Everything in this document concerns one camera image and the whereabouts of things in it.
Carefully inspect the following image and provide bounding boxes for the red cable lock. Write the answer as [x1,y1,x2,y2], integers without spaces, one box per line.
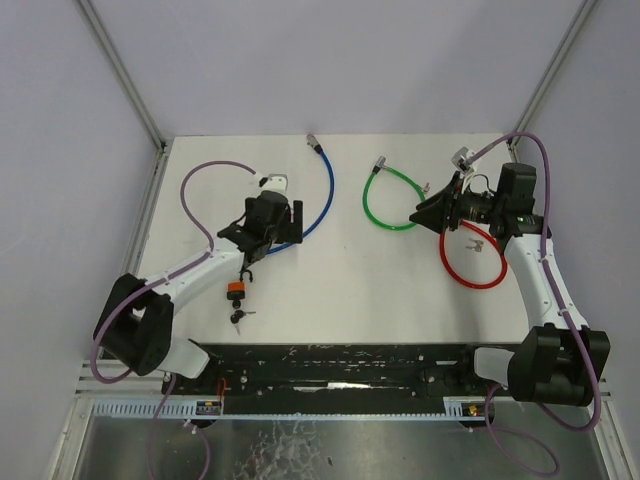
[439,222,508,290]

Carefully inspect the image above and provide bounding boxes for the red lock silver keys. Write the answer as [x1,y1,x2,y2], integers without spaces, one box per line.
[466,238,484,252]

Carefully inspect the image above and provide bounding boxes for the orange black padlock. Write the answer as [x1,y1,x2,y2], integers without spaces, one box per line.
[226,269,254,309]

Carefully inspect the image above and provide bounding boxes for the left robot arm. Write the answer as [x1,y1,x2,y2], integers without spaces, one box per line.
[91,190,303,383]

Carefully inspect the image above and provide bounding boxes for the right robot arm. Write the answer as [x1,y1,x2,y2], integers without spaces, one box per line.
[409,163,610,407]

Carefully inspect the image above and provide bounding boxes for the black padlock keys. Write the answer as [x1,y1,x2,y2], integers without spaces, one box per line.
[230,309,255,335]

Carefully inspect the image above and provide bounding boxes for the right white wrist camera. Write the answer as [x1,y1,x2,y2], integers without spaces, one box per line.
[451,147,476,176]

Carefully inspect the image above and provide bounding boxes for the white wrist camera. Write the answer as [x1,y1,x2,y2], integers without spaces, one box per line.
[254,172,289,195]
[451,147,476,176]

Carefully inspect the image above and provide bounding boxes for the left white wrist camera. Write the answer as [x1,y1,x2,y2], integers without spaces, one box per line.
[254,172,289,195]

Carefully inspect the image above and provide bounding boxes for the blue cable lock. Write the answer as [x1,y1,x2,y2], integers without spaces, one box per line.
[258,133,336,263]

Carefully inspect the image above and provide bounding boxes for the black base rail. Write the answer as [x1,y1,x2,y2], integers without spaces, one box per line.
[173,343,490,401]

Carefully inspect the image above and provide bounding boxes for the white slotted cable duct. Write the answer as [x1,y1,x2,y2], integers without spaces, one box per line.
[93,392,485,421]

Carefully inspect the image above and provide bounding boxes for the right aluminium frame post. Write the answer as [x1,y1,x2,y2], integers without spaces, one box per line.
[512,0,601,132]

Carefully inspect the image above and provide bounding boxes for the aluminium frame post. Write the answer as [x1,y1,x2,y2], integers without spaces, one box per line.
[512,0,601,132]
[74,0,167,151]

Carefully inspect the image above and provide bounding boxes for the left aluminium frame post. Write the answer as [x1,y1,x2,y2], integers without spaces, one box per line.
[74,0,167,151]

